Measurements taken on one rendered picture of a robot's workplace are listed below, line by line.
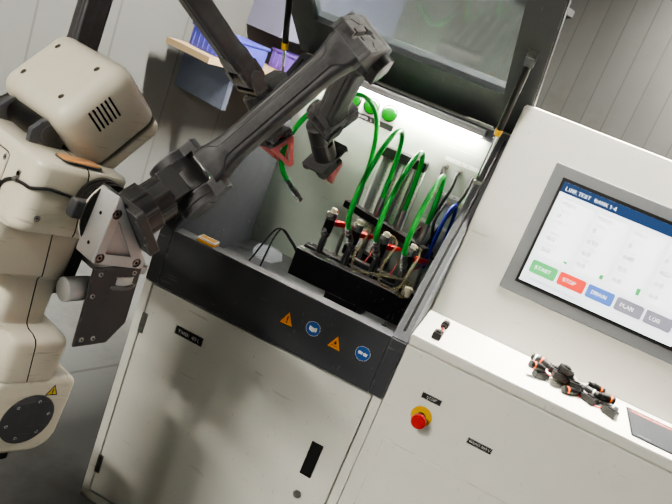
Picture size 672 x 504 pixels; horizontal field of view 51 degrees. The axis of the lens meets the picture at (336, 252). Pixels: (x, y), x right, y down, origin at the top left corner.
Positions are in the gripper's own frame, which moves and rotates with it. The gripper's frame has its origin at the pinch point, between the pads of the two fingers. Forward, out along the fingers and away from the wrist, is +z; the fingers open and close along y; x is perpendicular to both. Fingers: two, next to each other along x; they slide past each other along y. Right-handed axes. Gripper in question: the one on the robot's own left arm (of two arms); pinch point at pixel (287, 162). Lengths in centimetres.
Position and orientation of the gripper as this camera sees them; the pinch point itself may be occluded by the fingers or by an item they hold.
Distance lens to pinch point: 184.1
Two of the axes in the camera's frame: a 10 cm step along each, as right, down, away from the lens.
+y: -5.1, -2.4, 8.3
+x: -7.7, 5.6, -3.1
